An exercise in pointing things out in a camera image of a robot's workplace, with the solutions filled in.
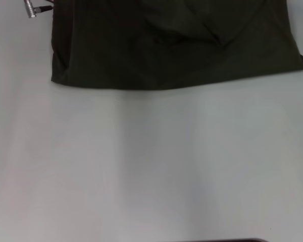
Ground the dark green FREE t-shirt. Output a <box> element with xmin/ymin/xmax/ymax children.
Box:
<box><xmin>50</xmin><ymin>0</ymin><xmax>303</xmax><ymax>91</ymax></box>

